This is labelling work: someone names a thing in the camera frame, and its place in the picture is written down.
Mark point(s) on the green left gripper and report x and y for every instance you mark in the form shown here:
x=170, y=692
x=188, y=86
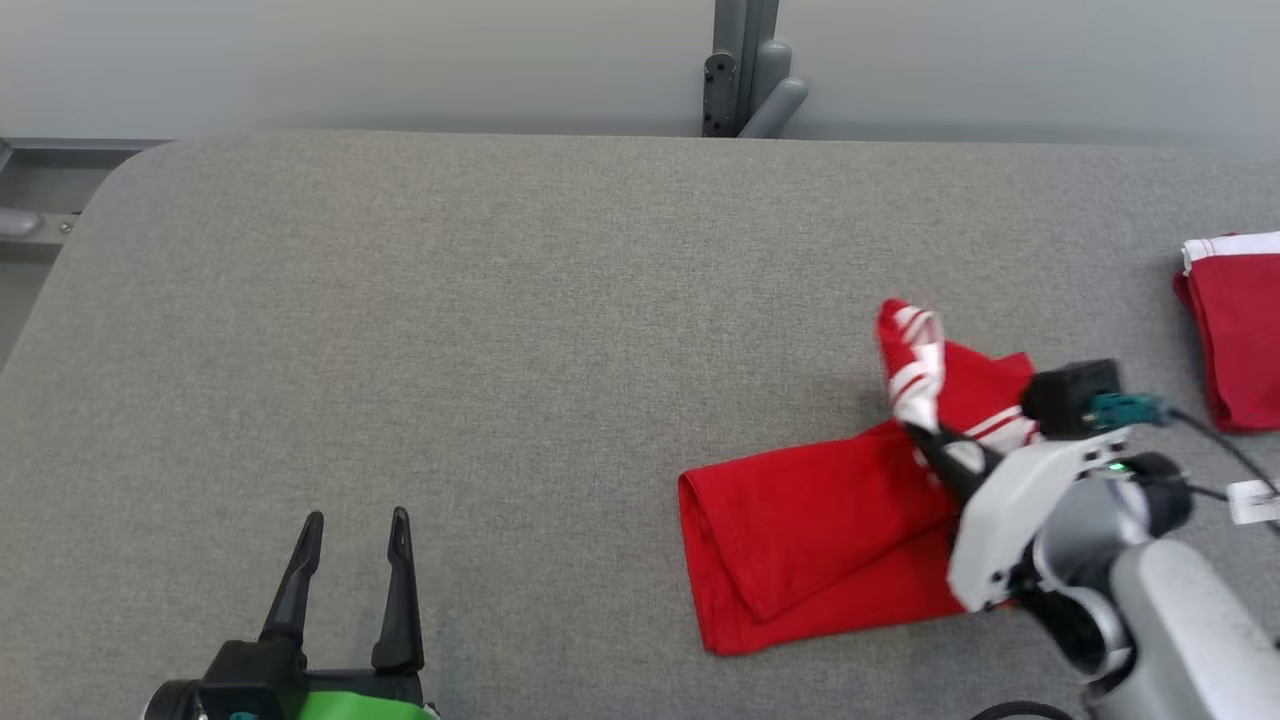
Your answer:
x=360, y=705

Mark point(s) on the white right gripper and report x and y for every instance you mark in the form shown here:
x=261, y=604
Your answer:
x=1010, y=510

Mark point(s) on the red Bulls jersey white sleeves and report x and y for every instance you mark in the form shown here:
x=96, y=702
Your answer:
x=800, y=530

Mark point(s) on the red shorts white stripe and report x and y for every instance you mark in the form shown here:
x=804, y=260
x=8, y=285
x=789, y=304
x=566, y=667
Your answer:
x=1240, y=340

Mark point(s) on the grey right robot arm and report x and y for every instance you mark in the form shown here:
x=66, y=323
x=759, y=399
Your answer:
x=1180, y=620

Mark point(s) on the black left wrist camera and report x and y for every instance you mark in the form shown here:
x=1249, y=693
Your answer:
x=250, y=675

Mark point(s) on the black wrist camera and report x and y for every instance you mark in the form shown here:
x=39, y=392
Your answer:
x=1070, y=395
x=250, y=675

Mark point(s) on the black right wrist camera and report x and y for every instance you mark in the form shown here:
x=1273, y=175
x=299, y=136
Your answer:
x=1070, y=395

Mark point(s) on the teal right camera connector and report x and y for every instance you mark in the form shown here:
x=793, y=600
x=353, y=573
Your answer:
x=1130, y=408

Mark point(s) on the grey metal post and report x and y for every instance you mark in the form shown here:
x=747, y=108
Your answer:
x=745, y=60

